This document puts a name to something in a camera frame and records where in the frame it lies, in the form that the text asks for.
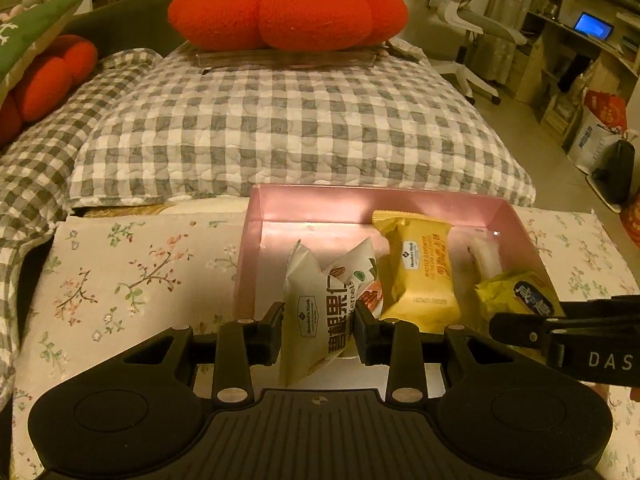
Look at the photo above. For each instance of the white nut snack packet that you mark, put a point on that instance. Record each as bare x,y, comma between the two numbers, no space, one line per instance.
312,305

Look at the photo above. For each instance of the pink box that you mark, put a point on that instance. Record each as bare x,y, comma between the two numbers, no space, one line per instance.
320,210

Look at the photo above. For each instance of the green sofa back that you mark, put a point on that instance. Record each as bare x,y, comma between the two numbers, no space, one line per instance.
130,20

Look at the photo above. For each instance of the yellow snack packet blue label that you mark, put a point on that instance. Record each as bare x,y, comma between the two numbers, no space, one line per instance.
520,295

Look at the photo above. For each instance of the white shelf desk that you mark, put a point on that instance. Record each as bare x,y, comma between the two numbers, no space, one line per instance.
550,60

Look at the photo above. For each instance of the white printed bag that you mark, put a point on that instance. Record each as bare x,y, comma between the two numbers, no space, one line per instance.
590,147

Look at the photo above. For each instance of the black bag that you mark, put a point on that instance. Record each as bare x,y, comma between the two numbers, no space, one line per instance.
616,172

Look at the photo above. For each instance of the white office chair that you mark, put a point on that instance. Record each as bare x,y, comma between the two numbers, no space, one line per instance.
470,15

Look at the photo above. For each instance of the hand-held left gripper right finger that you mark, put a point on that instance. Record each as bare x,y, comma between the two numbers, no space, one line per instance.
361,335

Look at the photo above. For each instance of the green pillow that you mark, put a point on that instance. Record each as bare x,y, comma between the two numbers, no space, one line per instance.
35,30

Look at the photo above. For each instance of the small orange pumpkin cushion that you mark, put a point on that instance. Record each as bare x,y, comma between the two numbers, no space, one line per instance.
45,80

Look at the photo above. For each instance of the large orange pumpkin cushion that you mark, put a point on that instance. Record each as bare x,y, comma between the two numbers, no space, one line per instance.
285,10

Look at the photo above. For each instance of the wooden tray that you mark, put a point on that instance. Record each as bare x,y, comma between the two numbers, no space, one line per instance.
240,59

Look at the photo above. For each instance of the floral cloth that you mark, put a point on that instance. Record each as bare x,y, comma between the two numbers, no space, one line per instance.
125,270

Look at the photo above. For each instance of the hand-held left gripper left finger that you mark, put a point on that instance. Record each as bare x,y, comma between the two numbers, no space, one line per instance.
276,332

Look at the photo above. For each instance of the red bag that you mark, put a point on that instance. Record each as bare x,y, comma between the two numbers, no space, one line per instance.
606,110

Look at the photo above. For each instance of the laptop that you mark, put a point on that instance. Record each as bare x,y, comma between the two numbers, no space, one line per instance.
594,26

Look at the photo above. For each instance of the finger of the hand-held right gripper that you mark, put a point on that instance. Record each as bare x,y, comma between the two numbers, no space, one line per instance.
605,306
520,330

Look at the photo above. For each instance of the grey checked blanket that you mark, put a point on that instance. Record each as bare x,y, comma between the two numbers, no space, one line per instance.
280,125

